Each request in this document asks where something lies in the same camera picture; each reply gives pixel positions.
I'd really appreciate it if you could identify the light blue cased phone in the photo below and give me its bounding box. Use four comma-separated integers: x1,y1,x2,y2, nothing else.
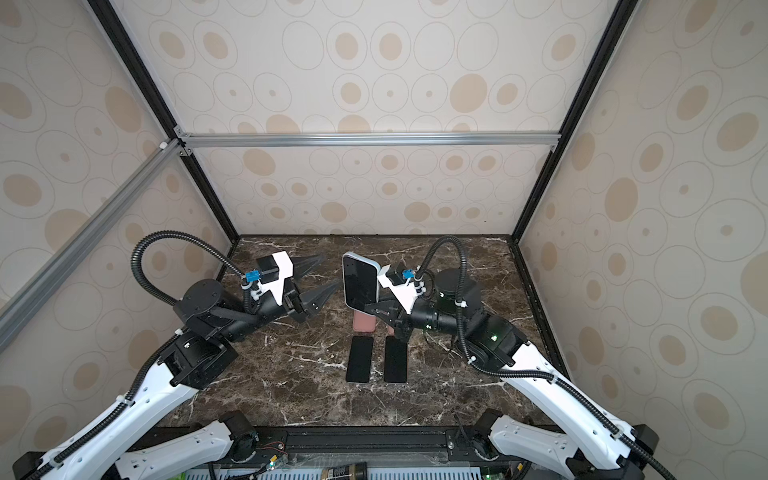
342,252,381,313

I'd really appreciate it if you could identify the phone with black screen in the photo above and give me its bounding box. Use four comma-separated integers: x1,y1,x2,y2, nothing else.
384,336,408,383

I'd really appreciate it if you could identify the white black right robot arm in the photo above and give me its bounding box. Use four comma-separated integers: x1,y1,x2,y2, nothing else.
365,266,659,479

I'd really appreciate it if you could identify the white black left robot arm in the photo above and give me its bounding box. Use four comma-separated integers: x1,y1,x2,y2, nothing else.
13,252,340,479

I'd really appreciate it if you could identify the dark bottle at front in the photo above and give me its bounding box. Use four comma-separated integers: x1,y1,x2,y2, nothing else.
320,462,368,480

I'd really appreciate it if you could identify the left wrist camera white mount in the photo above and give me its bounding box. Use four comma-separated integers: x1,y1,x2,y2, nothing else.
241,251,294,306

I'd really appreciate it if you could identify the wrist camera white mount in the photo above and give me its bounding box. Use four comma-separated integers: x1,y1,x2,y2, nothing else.
377,262,427,314
241,251,294,306

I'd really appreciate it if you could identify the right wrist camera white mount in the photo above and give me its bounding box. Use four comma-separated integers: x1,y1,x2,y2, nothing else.
377,262,427,314

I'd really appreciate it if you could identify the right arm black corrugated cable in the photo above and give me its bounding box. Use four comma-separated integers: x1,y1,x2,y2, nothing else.
413,235,679,480

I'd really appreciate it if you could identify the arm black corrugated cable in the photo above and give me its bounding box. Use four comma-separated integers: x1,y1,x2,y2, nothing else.
413,235,679,480
23,230,253,480

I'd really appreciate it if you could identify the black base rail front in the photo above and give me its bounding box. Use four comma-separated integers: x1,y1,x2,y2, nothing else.
106,425,535,479

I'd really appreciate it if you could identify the black corner frame post left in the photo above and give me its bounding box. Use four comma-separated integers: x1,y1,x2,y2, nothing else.
86,0,240,245

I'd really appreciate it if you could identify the black corner frame post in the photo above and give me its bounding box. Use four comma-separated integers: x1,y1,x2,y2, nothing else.
510,0,639,245
86,0,240,245

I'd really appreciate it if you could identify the horizontal aluminium rail back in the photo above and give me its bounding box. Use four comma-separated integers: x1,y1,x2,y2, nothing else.
176,131,561,148

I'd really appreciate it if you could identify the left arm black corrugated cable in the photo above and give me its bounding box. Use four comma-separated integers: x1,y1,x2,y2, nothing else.
23,230,253,480

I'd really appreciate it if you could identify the diagonal aluminium rail left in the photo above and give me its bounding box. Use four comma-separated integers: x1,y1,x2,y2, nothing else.
1,139,181,350

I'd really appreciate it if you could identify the black corner frame post right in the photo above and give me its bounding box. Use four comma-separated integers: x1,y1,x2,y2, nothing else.
510,0,639,245

